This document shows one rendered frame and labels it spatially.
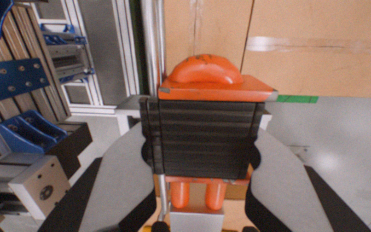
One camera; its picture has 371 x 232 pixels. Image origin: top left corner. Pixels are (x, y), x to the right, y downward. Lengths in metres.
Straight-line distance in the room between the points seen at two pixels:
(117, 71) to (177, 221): 1.01
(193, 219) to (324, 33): 0.76
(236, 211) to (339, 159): 1.81
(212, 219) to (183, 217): 0.03
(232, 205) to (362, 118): 1.68
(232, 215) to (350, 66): 0.74
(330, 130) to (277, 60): 1.26
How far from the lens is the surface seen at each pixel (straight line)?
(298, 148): 1.83
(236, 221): 0.53
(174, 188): 0.17
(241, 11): 0.68
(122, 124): 0.77
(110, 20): 1.10
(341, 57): 0.88
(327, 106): 1.72
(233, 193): 0.46
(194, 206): 0.20
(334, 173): 2.33
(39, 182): 0.52
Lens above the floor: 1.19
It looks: 63 degrees down
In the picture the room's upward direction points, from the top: 175 degrees counter-clockwise
